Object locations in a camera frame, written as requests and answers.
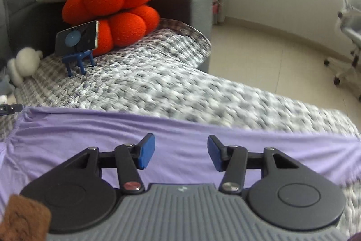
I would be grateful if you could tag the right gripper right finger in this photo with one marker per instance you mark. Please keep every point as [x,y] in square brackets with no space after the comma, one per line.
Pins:
[234,161]

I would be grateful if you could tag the white plush toy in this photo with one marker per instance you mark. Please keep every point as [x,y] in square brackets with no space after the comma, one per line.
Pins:
[24,65]

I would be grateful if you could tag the lavender purple garment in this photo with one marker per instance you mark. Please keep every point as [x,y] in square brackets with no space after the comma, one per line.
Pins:
[43,138]

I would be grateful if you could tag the smartphone on stand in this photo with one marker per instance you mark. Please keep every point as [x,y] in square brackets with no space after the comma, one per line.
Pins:
[77,39]

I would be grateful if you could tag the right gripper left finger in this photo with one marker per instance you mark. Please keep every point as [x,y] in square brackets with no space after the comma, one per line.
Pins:
[126,159]

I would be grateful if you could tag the brown furry patch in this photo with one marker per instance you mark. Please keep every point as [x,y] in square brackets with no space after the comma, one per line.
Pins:
[25,219]

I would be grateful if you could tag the grey white quilted blanket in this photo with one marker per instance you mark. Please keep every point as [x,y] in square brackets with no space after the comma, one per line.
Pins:
[158,76]

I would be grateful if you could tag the orange red plush cushion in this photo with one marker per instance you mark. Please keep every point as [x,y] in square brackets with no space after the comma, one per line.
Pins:
[121,22]

